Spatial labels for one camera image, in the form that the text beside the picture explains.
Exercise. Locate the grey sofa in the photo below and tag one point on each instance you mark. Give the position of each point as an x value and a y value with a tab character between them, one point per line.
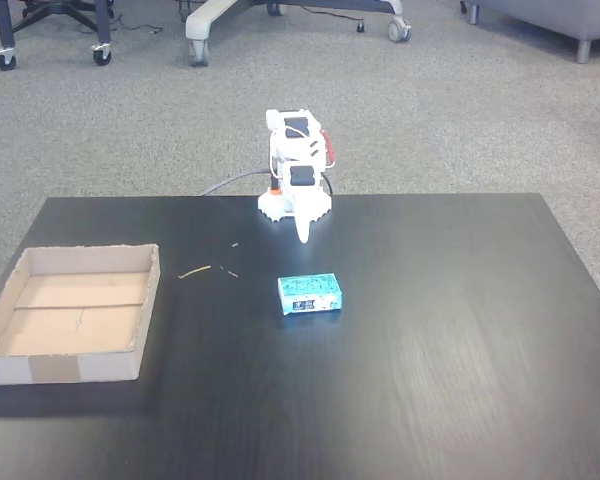
570	15

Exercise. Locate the shallow cardboard box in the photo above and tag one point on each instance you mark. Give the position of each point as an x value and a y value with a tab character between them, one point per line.
80	320

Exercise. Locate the black office chair base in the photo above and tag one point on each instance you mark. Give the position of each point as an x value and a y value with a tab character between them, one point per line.
65	6

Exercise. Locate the black leg with caster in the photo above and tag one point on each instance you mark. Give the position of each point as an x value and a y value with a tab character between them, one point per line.
4	30
102	30

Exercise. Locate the short cardboard shred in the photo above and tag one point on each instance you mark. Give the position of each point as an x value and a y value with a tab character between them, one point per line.
230	272

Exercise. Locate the green block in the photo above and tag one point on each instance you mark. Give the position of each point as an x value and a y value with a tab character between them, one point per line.
310	290

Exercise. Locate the white chair base with casters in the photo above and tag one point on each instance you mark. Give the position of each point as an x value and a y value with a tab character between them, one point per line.
200	22

